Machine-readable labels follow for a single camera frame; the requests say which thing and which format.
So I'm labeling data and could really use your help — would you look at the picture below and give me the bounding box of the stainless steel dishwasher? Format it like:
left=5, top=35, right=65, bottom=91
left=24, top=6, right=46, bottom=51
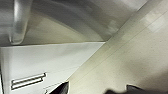
left=0, top=0, right=148, bottom=47

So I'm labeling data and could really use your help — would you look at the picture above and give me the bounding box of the white two-door base cabinet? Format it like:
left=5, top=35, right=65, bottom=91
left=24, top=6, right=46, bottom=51
left=0, top=41, right=106, bottom=94

